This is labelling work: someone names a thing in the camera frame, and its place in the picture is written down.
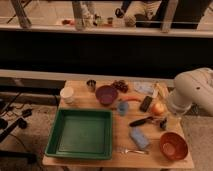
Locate small blue cup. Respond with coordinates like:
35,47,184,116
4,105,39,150
117,101,129,116

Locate dark grape bunch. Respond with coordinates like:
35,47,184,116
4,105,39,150
111,80,129,93

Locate blue sponge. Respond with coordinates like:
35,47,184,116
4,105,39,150
130,128,149,149

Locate purple bowl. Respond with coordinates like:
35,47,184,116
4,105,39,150
95,85,118,105

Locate white paper cup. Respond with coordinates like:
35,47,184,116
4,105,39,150
60,87,74,103

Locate yellow banana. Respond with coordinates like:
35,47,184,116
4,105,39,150
156,83,169,99

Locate black rectangular block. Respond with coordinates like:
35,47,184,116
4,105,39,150
139,96,153,112

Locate small metal cup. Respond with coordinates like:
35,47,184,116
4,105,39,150
86,79,96,92

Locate metal fork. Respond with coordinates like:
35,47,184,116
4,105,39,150
117,147,149,154

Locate black handled peeler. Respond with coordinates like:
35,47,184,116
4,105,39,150
129,116,159,127

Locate small black clip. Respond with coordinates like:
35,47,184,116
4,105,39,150
160,119,167,130

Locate clear plastic bag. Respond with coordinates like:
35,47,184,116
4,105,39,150
133,82,154,95

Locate orange bowl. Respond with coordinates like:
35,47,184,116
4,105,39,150
159,132,189,161

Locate green plastic tray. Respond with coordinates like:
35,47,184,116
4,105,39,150
45,109,113,160

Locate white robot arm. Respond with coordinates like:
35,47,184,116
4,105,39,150
166,68,213,130

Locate red yellow apple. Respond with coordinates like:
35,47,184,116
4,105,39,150
151,102,165,116

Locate orange carrot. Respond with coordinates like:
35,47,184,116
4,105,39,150
119,96,141,102

